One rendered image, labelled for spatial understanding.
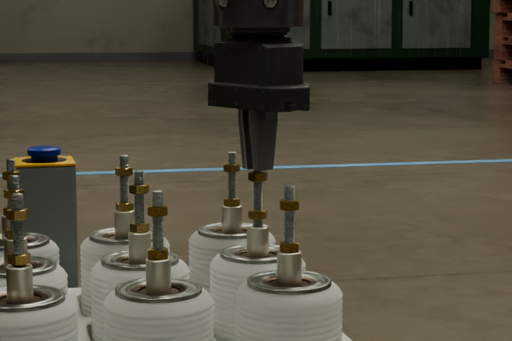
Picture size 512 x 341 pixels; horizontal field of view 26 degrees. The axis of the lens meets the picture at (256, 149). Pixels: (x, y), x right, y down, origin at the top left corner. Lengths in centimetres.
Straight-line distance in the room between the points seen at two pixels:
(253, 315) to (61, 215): 42
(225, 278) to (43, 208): 32
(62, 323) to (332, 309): 23
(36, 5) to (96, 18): 54
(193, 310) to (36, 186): 43
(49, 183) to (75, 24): 898
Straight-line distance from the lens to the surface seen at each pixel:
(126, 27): 1033
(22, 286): 95
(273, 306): 96
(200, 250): 120
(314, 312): 96
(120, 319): 95
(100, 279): 106
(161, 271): 96
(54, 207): 133
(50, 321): 93
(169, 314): 94
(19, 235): 95
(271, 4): 104
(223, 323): 110
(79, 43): 1030
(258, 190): 109
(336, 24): 857
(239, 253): 112
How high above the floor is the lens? 50
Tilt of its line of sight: 7 degrees down
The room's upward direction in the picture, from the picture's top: straight up
